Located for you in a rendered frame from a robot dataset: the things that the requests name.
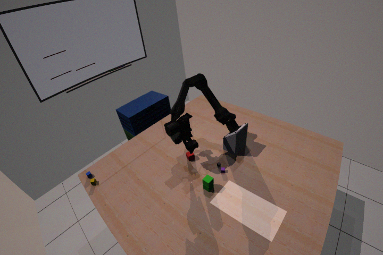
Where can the red block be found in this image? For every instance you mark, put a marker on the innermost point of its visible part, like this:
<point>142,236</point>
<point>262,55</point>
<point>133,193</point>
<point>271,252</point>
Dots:
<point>190,156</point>

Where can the small yellow block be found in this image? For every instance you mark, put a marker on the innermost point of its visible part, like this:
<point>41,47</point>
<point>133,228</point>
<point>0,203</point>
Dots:
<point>93,181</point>

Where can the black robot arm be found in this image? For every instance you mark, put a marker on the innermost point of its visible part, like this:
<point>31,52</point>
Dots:
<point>222,115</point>

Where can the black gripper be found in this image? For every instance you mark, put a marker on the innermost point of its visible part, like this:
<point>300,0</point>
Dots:
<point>190,145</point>

